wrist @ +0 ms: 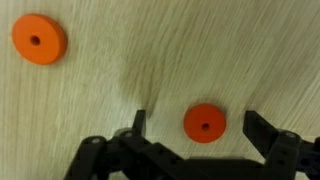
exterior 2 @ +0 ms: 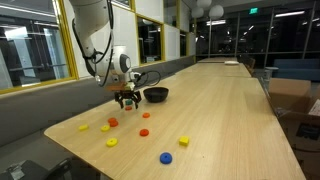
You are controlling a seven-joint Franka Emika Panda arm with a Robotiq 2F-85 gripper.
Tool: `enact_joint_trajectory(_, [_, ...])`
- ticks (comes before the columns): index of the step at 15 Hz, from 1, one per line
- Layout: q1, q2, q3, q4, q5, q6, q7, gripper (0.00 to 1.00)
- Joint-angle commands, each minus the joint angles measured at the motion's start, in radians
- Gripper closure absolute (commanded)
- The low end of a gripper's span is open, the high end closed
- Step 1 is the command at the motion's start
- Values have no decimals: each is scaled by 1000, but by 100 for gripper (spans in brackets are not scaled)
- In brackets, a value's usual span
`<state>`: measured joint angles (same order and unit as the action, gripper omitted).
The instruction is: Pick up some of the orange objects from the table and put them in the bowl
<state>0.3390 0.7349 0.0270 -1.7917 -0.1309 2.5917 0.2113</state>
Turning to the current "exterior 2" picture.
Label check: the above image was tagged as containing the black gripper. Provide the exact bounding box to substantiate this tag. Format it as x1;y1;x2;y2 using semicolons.
114;82;143;110

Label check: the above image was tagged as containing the black bowl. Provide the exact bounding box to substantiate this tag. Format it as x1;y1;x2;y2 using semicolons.
142;86;170;104

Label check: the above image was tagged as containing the yellow block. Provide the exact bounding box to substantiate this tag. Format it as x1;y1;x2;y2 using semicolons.
178;135;190;147

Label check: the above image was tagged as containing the blue disc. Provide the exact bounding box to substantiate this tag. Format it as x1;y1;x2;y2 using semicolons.
159;151;174;165

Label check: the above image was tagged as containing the light wooden table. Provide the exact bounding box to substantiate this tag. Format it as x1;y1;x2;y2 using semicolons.
174;62;253;79

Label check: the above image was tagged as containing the white pendant lamp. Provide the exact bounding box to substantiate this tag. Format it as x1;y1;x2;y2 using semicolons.
208;4;225;20
191;7;205;19
196;0;213;9

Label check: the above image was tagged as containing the black device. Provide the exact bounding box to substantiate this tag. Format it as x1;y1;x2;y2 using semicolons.
0;158;101;180

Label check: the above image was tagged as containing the brown chair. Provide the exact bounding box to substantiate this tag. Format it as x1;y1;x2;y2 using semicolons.
245;57;257;76

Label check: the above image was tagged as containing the white stool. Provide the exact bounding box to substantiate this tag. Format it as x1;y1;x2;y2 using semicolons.
264;66;279;83

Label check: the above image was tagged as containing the blue sofa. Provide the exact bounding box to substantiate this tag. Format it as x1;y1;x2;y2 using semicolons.
272;58;320;82

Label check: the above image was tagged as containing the large open cardboard box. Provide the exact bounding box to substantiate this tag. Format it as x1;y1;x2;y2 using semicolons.
276;84;320;180

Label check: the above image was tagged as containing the wooden camera mount plate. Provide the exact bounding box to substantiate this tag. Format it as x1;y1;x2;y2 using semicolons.
105;83;129;93

